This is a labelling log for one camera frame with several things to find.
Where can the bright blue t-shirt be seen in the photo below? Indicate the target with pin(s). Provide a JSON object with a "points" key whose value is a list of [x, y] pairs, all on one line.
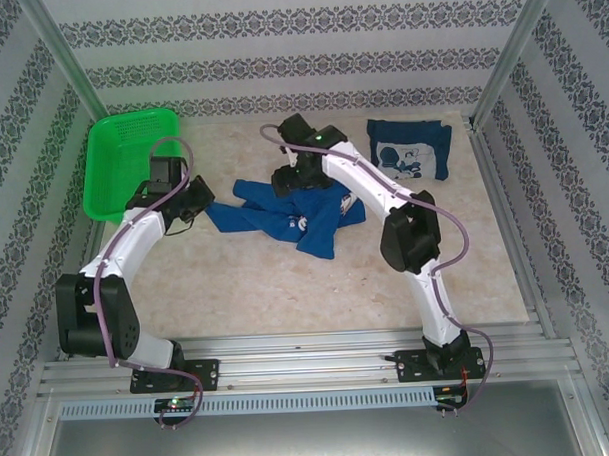
{"points": [[274, 219]]}

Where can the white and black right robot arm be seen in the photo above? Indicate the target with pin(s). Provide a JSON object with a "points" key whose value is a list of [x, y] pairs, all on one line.
{"points": [[363, 176]]}

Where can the green plastic basket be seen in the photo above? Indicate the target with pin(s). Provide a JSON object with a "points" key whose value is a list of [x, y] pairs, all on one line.
{"points": [[127, 159]]}

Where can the folded dark blue printed t-shirt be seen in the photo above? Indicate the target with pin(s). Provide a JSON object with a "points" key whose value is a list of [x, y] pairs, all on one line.
{"points": [[431, 143]]}

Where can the grey metal sheet panel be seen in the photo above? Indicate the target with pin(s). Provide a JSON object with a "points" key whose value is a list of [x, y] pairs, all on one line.
{"points": [[312, 443]]}

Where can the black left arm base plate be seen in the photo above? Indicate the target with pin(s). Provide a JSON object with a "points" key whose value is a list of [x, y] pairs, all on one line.
{"points": [[204, 374]]}

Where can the aluminium rail frame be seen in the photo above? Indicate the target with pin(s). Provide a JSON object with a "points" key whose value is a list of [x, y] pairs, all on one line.
{"points": [[309, 363]]}

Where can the aluminium corner post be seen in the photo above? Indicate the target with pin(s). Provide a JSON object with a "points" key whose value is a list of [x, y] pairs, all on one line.
{"points": [[63, 61], [513, 50]]}

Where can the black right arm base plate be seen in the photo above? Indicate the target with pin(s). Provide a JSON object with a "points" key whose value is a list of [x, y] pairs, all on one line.
{"points": [[409, 367]]}

